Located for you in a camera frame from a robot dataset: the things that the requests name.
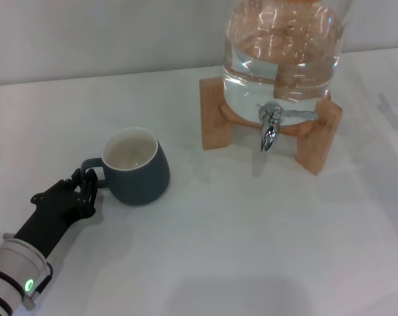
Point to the glass water dispenser jar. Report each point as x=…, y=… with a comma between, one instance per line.
x=251, y=89

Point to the wooden dispenser stand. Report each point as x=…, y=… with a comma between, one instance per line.
x=213, y=115

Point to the chrome faucet with lever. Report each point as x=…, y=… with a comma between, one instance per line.
x=269, y=131

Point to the dark teal ceramic mug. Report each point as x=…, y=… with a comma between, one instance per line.
x=139, y=184

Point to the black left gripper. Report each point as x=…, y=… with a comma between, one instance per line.
x=47, y=220

